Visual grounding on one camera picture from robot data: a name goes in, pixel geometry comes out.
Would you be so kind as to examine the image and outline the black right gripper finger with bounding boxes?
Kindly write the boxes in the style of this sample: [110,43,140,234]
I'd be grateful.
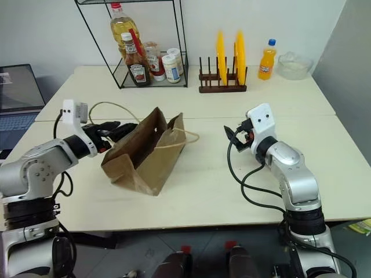
[223,125,241,144]

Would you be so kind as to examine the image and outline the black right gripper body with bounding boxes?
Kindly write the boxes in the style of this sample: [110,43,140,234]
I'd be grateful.
[235,118,256,153]

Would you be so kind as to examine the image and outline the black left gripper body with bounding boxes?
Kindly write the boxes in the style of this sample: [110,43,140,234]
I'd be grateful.
[81,123,113,155]

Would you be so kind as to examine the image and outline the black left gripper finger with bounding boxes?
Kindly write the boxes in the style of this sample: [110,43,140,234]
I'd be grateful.
[108,123,139,143]
[96,120,122,132]

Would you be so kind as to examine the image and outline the brown paper bag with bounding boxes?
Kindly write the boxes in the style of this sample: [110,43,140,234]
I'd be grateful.
[88,101,201,197]

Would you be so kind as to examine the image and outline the dark wooden dish rack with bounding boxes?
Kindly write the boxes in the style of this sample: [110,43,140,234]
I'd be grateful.
[198,56,249,94]

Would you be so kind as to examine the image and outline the dark Heinz sauce bottle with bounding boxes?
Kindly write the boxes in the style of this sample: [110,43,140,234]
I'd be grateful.
[121,32,152,88]

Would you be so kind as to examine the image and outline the red squeeze ketchup bottle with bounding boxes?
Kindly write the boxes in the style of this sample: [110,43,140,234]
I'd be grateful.
[143,41,167,82]

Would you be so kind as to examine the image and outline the white mayonnaise jar blue label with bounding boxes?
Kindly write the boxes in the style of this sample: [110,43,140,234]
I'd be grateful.
[161,54,181,84]

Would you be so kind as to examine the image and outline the yellow plate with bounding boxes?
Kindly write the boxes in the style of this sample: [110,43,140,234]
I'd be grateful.
[234,29,248,86]
[215,30,229,86]

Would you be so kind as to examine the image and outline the orange soda bottle blue cap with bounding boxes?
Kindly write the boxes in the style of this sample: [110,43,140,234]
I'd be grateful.
[257,38,279,81]

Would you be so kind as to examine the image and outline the clear glass bowl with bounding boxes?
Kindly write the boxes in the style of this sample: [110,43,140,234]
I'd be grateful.
[277,51,315,81]

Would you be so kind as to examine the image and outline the grey laptop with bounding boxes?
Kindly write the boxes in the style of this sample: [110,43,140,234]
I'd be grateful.
[0,63,47,152]

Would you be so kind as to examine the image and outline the cooking oil bottle red cap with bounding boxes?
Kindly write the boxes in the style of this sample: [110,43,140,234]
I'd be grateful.
[110,2,140,59]

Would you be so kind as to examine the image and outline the dark rounded shape red top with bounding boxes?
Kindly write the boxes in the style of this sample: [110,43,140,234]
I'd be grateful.
[151,244,194,278]
[224,240,258,278]

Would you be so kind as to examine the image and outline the green yellow packet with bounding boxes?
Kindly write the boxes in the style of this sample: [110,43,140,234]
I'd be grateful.
[347,218,371,236]

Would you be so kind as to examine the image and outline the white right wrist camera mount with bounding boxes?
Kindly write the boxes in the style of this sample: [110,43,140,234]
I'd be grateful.
[246,103,278,155]

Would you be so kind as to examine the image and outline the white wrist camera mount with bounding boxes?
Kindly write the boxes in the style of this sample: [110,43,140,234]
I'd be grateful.
[246,103,278,155]
[59,98,99,158]

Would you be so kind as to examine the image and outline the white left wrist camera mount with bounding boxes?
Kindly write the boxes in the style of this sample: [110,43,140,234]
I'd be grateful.
[59,98,99,158]

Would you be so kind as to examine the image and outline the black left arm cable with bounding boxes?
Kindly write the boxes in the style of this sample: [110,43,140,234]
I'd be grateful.
[52,109,78,278]

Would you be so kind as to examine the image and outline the black wire shelf rack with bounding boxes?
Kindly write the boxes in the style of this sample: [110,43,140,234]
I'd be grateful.
[74,0,189,89]

